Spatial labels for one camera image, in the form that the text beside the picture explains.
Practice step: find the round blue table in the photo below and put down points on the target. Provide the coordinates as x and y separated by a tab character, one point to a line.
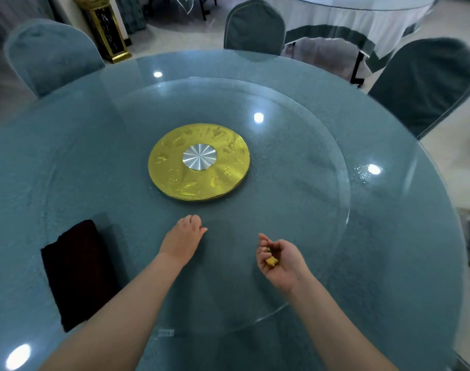
412	247

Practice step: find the person's left forearm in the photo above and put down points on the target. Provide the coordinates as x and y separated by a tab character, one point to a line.
115	320

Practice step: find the person's right forearm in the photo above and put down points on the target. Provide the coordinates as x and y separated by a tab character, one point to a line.
339	332

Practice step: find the gold standing bin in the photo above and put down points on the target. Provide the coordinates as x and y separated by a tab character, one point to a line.
105	30

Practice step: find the blue covered chair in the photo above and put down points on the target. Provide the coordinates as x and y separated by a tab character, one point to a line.
49	54
254	28
424	84

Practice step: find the yellow food piece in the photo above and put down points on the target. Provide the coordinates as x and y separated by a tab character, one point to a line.
272	261

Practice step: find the yellow round disc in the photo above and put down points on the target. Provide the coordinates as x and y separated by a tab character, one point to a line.
169	177

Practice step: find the round white clothed table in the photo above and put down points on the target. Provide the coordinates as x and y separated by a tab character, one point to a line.
188	1
354	19

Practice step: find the person's right hand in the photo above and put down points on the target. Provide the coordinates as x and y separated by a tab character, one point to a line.
287	270

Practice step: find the person's left hand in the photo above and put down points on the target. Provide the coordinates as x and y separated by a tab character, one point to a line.
183	239

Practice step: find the dark red cloth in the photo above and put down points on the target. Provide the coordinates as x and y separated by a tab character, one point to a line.
78	274

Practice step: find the round glass turntable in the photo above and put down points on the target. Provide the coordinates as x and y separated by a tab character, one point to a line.
289	169

